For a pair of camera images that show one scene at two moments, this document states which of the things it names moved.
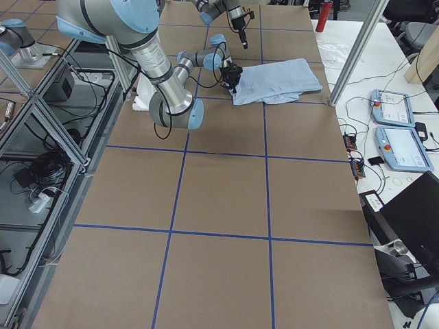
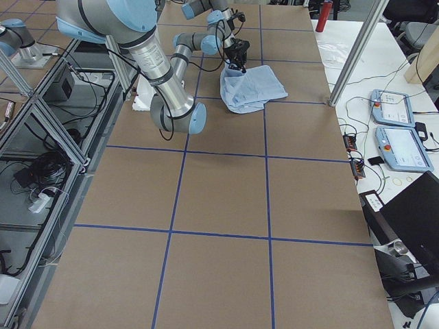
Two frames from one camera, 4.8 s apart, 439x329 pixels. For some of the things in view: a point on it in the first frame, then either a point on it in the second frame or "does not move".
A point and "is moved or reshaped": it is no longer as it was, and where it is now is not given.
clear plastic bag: x=333 y=52 does not move
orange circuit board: x=350 y=142 does not move
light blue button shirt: x=274 y=81 is moved or reshaped
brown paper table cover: x=252 y=220 does not move
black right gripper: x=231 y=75 → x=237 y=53
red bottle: x=326 y=10 does not move
